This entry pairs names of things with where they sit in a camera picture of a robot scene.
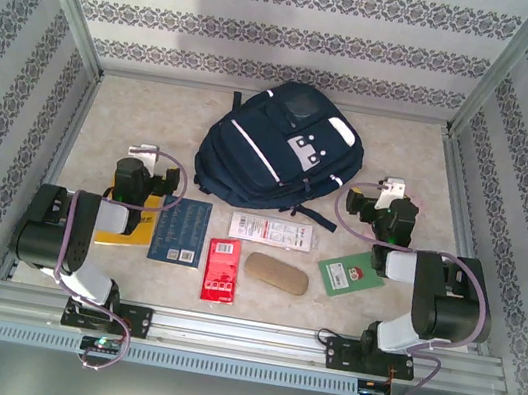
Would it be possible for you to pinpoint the dark blue book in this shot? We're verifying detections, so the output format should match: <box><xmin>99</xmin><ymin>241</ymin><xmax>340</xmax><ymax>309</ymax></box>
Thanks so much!
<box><xmin>145</xmin><ymin>193</ymin><xmax>214</xmax><ymax>270</ymax></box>

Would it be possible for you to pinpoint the yellow book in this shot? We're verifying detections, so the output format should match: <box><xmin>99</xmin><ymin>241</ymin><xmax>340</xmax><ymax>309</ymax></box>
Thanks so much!
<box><xmin>92</xmin><ymin>185</ymin><xmax>167</xmax><ymax>256</ymax></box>

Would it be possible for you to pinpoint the green notebook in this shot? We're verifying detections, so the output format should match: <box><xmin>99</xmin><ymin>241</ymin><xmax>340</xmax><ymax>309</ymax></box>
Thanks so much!
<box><xmin>312</xmin><ymin>249</ymin><xmax>390</xmax><ymax>307</ymax></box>

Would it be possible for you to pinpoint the white clear stationery package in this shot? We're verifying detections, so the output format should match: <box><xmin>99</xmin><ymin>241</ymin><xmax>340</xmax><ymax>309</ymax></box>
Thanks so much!
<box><xmin>226</xmin><ymin>209</ymin><xmax>316</xmax><ymax>255</ymax></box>

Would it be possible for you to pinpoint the navy blue backpack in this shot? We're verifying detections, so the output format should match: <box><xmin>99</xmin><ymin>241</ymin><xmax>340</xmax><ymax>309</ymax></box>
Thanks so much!
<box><xmin>184</xmin><ymin>66</ymin><xmax>377</xmax><ymax>237</ymax></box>

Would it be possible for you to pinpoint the red package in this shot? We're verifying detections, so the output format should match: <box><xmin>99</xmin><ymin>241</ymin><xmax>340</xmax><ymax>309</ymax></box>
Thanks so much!
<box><xmin>198</xmin><ymin>234</ymin><xmax>246</xmax><ymax>307</ymax></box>

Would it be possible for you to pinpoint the tan glasses case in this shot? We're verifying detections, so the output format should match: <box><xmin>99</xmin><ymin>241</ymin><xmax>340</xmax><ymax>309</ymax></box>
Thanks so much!
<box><xmin>239</xmin><ymin>249</ymin><xmax>313</xmax><ymax>298</ymax></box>

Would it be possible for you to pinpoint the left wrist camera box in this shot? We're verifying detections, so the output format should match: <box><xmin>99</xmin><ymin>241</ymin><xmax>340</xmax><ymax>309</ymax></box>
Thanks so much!
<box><xmin>125</xmin><ymin>140</ymin><xmax>172</xmax><ymax>177</ymax></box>

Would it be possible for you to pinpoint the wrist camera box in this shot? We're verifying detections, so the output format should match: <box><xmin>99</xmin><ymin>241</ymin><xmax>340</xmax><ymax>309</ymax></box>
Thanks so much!
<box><xmin>125</xmin><ymin>140</ymin><xmax>172</xmax><ymax>177</ymax></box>
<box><xmin>374</xmin><ymin>174</ymin><xmax>409</xmax><ymax>213</ymax></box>

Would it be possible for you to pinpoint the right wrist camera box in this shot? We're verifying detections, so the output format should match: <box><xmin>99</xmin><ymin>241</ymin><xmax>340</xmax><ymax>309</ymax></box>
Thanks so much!
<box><xmin>374</xmin><ymin>174</ymin><xmax>409</xmax><ymax>213</ymax></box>

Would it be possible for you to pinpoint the aluminium frame side rail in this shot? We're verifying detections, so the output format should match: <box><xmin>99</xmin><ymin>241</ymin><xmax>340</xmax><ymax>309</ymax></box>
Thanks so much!
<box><xmin>0</xmin><ymin>61</ymin><xmax>106</xmax><ymax>293</ymax></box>
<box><xmin>405</xmin><ymin>125</ymin><xmax>526</xmax><ymax>358</ymax></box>

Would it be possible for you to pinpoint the thin aluminium wall rail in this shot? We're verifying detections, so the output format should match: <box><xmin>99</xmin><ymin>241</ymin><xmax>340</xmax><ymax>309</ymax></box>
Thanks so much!
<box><xmin>96</xmin><ymin>58</ymin><xmax>456</xmax><ymax>134</ymax></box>

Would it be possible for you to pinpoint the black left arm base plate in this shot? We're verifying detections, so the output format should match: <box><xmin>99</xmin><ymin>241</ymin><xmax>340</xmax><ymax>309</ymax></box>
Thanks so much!
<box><xmin>59</xmin><ymin>293</ymin><xmax>155</xmax><ymax>340</ymax></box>

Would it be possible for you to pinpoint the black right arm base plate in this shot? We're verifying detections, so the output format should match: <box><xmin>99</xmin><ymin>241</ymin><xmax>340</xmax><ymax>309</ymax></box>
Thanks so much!
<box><xmin>321</xmin><ymin>334</ymin><xmax>420</xmax><ymax>384</ymax></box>

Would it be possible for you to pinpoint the wide aluminium mounting rail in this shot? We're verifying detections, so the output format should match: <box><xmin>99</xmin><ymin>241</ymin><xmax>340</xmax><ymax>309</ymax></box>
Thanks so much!
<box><xmin>0</xmin><ymin>278</ymin><xmax>516</xmax><ymax>395</ymax></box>

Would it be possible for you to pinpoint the grey slotted cable duct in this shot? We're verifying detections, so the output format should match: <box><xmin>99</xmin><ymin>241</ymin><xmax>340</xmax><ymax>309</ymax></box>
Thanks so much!
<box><xmin>0</xmin><ymin>318</ymin><xmax>361</xmax><ymax>395</ymax></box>

